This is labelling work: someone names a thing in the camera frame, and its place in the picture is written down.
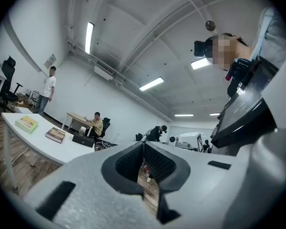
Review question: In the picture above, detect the small white box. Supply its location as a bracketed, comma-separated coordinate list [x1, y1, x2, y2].
[15, 106, 33, 115]

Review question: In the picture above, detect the white floor cable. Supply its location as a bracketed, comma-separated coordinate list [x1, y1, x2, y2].
[0, 146, 30, 177]

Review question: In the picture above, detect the black flat box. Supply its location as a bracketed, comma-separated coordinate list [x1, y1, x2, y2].
[71, 132, 95, 148]

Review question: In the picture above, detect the white table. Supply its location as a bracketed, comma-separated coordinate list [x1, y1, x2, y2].
[1, 112, 96, 189]

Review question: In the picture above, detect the light wooden desk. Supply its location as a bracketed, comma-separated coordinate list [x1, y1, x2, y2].
[61, 112, 96, 137]

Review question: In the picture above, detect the person's torso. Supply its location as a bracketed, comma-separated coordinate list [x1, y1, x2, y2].
[250, 7, 286, 69]

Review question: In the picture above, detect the brown book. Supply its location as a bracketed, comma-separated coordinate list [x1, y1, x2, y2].
[45, 127, 67, 145]

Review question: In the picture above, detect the black mounted device box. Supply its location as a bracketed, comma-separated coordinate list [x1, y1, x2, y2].
[210, 55, 280, 149]

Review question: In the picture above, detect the black office chair with headrest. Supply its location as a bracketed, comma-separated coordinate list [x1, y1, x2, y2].
[0, 55, 23, 113]

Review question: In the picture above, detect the person's head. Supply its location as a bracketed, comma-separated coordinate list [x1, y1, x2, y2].
[211, 32, 253, 72]

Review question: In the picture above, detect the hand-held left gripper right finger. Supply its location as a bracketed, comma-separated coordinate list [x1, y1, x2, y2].
[143, 141, 253, 225]

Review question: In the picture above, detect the black head-worn camera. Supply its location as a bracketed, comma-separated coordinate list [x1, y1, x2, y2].
[194, 38, 214, 58]

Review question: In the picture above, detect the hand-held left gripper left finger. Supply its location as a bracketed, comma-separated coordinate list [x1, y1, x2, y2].
[23, 141, 158, 229]

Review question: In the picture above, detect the green book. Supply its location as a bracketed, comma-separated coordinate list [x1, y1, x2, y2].
[15, 115, 40, 135]

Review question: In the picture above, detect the framed wall sign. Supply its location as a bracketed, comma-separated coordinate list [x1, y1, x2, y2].
[43, 53, 57, 70]

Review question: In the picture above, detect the round ceiling fixture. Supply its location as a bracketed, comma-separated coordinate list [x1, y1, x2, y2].
[205, 20, 216, 32]

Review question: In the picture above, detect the white wall air conditioner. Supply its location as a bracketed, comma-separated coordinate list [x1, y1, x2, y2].
[93, 64, 115, 82]

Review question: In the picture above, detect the white machine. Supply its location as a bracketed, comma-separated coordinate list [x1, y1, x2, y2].
[174, 131, 205, 153]

